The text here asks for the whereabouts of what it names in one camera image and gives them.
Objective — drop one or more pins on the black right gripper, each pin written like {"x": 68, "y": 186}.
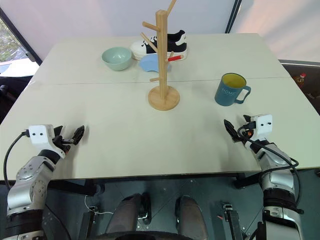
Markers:
{"x": 247, "y": 132}

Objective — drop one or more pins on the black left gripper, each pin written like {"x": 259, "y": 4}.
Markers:
{"x": 61, "y": 145}

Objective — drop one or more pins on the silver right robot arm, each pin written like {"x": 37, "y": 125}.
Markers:
{"x": 277, "y": 180}

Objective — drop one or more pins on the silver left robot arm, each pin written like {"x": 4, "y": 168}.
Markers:
{"x": 27, "y": 173}

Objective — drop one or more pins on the wooden mug tree stand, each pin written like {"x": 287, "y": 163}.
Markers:
{"x": 161, "y": 50}

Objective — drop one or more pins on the small red and white figure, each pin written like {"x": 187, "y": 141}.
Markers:
{"x": 300, "y": 79}

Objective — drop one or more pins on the pale green bowl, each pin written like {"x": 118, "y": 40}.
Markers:
{"x": 116, "y": 62}

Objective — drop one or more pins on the black floor stand block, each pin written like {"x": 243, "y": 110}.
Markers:
{"x": 232, "y": 222}
{"x": 88, "y": 222}

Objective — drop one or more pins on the red marker pen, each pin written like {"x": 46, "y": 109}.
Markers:
{"x": 175, "y": 58}

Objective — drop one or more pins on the dark grey rounded leg shape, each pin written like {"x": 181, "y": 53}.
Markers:
{"x": 191, "y": 217}
{"x": 125, "y": 215}

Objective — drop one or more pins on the white and black sneaker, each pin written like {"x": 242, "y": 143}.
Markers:
{"x": 180, "y": 40}

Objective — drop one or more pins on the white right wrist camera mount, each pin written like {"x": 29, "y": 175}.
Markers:
{"x": 263, "y": 126}

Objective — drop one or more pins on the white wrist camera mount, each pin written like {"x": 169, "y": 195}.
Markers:
{"x": 263, "y": 126}
{"x": 40, "y": 136}

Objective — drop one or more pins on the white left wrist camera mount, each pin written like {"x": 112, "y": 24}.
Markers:
{"x": 40, "y": 136}

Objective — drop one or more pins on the black table frame bar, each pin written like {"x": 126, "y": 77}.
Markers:
{"x": 246, "y": 180}
{"x": 72, "y": 186}

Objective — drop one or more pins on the black slanted window frame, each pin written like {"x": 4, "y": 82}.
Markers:
{"x": 22, "y": 40}

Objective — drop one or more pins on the black slanted post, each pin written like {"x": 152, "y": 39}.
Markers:
{"x": 232, "y": 16}

